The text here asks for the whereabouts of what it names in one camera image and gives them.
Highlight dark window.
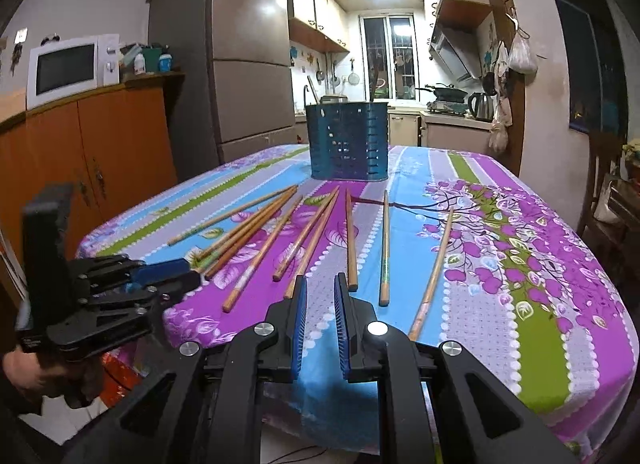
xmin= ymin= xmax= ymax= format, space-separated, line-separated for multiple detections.
xmin=552 ymin=0 xmax=631 ymax=135

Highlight kitchen window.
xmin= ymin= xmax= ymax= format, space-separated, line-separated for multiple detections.
xmin=359 ymin=14 xmax=418 ymax=100

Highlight steel electric kettle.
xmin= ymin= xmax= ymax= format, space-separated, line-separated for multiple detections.
xmin=467 ymin=91 xmax=496 ymax=123

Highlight kitchen base cabinets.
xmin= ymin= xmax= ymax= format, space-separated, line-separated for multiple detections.
xmin=387 ymin=111 xmax=493 ymax=147

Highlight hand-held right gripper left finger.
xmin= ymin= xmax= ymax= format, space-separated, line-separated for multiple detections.
xmin=62 ymin=274 xmax=308 ymax=464

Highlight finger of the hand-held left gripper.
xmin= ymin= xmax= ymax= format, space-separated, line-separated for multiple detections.
xmin=47 ymin=271 xmax=202 ymax=361
xmin=75 ymin=254 xmax=190 ymax=295

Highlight grey refrigerator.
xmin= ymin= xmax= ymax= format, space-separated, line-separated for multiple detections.
xmin=147 ymin=0 xmax=296 ymax=180

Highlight red plastic bag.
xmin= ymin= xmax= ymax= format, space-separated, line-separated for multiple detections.
xmin=100 ymin=349 xmax=146 ymax=405

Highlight floral striped tablecloth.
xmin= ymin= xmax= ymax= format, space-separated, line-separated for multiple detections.
xmin=75 ymin=144 xmax=640 ymax=464

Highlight white microwave oven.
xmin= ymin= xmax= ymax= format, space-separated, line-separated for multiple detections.
xmin=26 ymin=34 xmax=121 ymax=110

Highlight person's left hand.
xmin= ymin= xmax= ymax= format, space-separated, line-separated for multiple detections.
xmin=2 ymin=349 xmax=103 ymax=410

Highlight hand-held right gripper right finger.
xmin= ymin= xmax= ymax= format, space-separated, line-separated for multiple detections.
xmin=334 ymin=272 xmax=581 ymax=464

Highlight green container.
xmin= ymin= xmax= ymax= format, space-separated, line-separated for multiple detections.
xmin=142 ymin=44 xmax=163 ymax=75

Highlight blue perforated utensil holder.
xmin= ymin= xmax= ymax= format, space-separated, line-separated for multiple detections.
xmin=305 ymin=100 xmax=390 ymax=181

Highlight black wok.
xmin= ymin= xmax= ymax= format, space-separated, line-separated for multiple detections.
xmin=415 ymin=83 xmax=468 ymax=101

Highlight orange wooden cabinet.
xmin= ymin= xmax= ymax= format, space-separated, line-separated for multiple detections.
xmin=0 ymin=71 xmax=186 ymax=265

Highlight hanging cloth bags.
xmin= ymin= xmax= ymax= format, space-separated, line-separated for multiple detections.
xmin=487 ymin=41 xmax=516 ymax=152

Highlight wooden chair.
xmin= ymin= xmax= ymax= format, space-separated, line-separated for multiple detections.
xmin=577 ymin=129 xmax=640 ymax=285

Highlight hanging white plastic bag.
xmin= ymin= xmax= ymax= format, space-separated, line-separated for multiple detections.
xmin=507 ymin=34 xmax=538 ymax=76

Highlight gas stove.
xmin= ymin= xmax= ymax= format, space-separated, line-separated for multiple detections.
xmin=426 ymin=99 xmax=471 ymax=115

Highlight bunch of wooden chopsticks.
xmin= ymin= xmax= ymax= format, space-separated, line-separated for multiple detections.
xmin=167 ymin=184 xmax=456 ymax=342

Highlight steel range hood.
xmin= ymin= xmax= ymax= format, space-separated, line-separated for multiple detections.
xmin=429 ymin=24 xmax=483 ymax=82

